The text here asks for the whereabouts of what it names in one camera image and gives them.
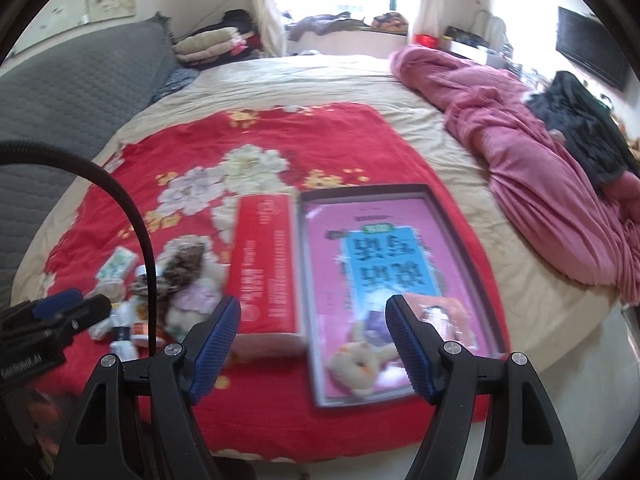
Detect pink item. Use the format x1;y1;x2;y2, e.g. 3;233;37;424
404;292;487;352

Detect purple dressed cat plush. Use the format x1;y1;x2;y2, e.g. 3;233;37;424
326;320;399;399

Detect pink dressed bear plush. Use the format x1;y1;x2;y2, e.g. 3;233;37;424
165;252;229;341

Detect red tissue pack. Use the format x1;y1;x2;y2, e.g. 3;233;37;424
226;193;307;360

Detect green tissue packet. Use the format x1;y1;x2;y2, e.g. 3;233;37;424
96;246;138;282

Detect orange white bottle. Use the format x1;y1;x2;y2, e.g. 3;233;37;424
110;266;149;362

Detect pink book tray box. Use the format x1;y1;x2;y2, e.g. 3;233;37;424
298;184;509;408

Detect red floral blanket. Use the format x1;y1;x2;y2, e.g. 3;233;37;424
29;101;511;463

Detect pink crumpled quilt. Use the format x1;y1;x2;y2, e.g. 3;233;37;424
390;44;639;304

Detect grey quilted headboard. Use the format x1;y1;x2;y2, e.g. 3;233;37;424
1;14;178;306

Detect black clothing pile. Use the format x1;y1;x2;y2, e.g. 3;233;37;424
524;70;639;192

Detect folded blankets stack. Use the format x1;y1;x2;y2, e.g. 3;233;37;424
174;9;262;70

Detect clothes on windowsill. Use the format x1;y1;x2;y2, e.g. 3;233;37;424
288;11;409;42

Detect black cable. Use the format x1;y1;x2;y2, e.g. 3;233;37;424
0;138;160;357

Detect wall painting panels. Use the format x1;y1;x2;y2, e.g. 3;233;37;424
9;0;137;56

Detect black wall television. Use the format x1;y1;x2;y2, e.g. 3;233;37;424
555;6;630;90

